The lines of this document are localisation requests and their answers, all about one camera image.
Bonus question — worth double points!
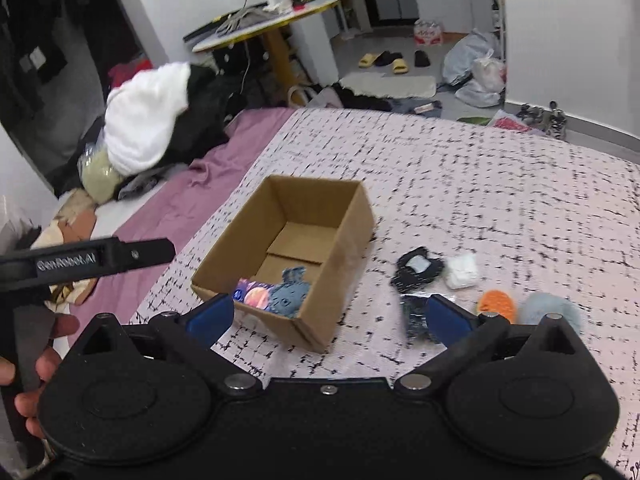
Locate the large blue-grey plastic bag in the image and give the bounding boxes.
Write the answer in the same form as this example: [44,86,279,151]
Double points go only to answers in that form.
[442,32,497,86]

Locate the white tote bag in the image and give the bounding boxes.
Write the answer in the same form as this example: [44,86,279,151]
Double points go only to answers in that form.
[287,84,346,109]

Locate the red cloth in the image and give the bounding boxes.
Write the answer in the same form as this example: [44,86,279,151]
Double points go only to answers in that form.
[107,58,154,89]

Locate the blue-grey fluffy plush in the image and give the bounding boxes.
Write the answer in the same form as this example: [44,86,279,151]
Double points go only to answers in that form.
[519,292,584,334]

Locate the white soft pad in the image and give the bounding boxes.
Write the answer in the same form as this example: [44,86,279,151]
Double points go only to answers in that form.
[444,253,481,290]

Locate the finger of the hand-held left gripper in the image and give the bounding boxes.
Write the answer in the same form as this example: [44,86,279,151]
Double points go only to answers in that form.
[116,237,177,270]

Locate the round yellow-edged table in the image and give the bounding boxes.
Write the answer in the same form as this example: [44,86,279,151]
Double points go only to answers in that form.
[192,0,344,107]

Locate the orange burger plush toy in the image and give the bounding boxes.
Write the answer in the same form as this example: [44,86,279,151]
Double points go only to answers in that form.
[477,289,519,324]

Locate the grey cloth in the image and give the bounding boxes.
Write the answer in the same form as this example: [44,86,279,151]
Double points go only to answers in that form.
[214,6,272,37]

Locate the black clothes on floor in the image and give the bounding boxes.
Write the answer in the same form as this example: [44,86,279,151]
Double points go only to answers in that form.
[332,82,397,111]

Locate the beige brown cloth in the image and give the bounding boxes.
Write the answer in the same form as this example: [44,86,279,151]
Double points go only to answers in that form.
[31,204,102,307]

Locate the dark speckled knit cloth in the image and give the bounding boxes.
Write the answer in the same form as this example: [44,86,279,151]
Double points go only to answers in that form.
[400,293,442,344]

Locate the grey sneaker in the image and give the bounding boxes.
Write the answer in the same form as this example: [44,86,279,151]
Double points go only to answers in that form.
[517,103,549,126]
[544,101,569,140]

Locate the brown cardboard box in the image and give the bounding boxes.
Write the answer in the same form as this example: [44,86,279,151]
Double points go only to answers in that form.
[191,174,377,354]

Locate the white plastic bag red contents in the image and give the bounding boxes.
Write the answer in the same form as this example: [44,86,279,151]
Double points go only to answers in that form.
[472,57,507,91]

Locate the pack of water bottles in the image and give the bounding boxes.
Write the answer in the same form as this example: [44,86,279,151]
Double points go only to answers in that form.
[413,18,447,48]

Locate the person's left hand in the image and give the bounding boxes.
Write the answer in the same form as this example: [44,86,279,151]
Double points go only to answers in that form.
[0,312,81,441]

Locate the cream floor rug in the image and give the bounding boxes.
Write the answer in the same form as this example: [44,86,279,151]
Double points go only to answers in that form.
[339,72,438,99]

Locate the hanging dark clothes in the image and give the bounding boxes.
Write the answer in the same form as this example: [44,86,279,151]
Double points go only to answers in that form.
[0,0,142,132]

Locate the purple bed sheet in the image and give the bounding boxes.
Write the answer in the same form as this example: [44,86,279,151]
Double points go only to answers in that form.
[94,107,297,347]

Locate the blue plush toy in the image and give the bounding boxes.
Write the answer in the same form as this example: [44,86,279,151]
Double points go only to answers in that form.
[269,265,312,319]

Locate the black knit item white label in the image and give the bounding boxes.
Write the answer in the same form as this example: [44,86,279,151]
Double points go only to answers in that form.
[397,245,445,294]

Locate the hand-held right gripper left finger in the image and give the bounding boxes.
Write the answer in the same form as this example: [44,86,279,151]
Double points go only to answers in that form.
[67,293,264,399]

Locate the cream bagged pillow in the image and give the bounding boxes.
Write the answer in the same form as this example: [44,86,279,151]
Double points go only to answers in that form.
[79,147,124,204]

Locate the colourful printed packet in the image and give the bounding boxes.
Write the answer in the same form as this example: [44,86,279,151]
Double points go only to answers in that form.
[234,277,274,311]

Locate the red patterned bag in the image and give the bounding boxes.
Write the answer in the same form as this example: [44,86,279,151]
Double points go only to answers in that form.
[487,108,534,134]

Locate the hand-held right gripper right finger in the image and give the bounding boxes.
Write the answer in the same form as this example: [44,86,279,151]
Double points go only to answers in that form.
[395,293,594,396]

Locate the blue jeans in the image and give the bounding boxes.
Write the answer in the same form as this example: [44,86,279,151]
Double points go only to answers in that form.
[389,98,444,119]

